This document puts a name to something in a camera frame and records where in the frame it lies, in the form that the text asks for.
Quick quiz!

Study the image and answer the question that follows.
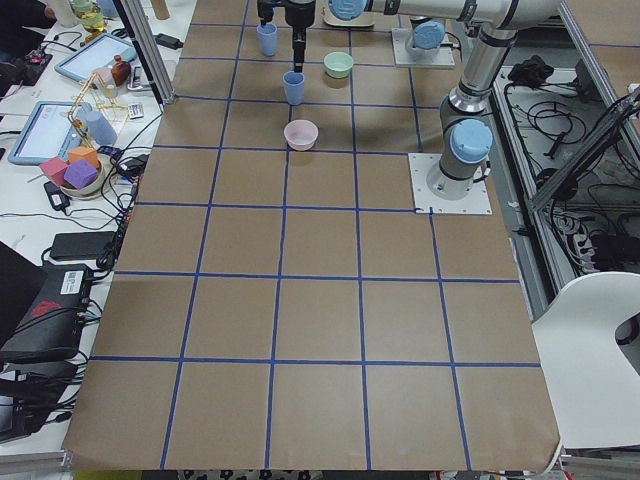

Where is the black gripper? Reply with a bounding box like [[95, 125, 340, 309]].
[[257, 0, 315, 73]]

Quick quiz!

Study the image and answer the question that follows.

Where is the light blue cup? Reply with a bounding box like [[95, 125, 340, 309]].
[[256, 23, 278, 57]]

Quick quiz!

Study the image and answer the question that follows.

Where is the darker blue cup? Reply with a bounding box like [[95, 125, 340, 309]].
[[283, 71, 305, 106]]

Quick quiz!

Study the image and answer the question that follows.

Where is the mint green bowl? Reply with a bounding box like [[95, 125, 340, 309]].
[[323, 51, 354, 79]]

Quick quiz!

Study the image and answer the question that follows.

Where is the cream tray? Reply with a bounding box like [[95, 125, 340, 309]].
[[321, 3, 375, 28]]

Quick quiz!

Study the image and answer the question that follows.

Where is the pink bowl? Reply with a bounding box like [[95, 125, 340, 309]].
[[283, 119, 319, 151]]

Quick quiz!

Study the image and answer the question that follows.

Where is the black power adapter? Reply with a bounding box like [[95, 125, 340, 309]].
[[154, 33, 183, 50]]

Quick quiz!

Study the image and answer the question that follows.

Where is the brown glass bottle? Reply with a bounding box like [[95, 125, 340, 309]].
[[111, 55, 132, 87]]

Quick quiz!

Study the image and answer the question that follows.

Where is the blue framed tablet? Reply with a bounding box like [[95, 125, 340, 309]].
[[8, 101, 92, 165], [54, 33, 137, 81]]

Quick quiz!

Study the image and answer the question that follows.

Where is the pale blue cup on desk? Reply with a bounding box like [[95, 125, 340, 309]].
[[86, 110, 117, 146]]

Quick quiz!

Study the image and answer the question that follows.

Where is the bowl with foam blocks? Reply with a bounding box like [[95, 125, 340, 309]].
[[40, 146, 106, 199]]

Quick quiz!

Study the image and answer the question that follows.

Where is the white chair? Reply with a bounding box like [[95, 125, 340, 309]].
[[533, 272, 639, 449]]

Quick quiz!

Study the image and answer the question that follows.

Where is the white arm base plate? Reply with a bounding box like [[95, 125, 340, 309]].
[[408, 153, 492, 215], [392, 28, 455, 69]]

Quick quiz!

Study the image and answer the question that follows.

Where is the aluminium frame post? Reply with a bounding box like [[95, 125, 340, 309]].
[[115, 0, 175, 105]]

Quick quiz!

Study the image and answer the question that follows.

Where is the aluminium frame strut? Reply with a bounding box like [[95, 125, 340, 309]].
[[528, 88, 639, 211]]

